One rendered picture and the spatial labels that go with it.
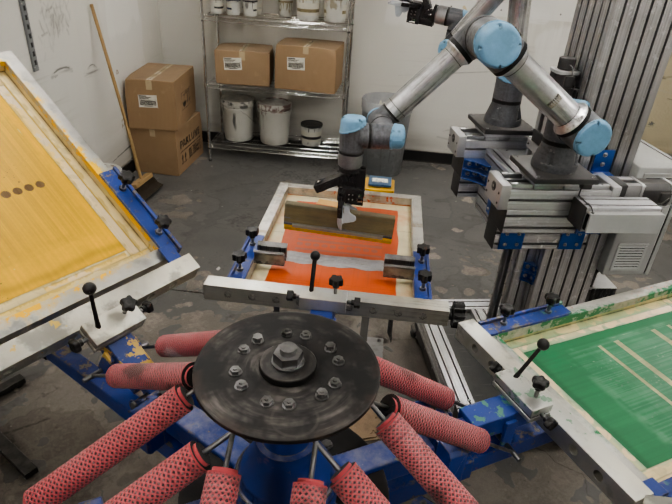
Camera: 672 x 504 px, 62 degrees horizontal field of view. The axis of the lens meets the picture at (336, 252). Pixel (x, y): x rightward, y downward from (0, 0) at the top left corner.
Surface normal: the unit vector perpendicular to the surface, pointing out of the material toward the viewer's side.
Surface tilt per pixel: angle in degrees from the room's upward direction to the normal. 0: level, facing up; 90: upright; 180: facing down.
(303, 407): 0
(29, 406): 0
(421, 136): 90
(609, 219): 90
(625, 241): 90
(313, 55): 88
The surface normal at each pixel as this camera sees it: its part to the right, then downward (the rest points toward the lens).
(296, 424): 0.06, -0.86
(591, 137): 0.18, 0.57
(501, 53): -0.03, 0.44
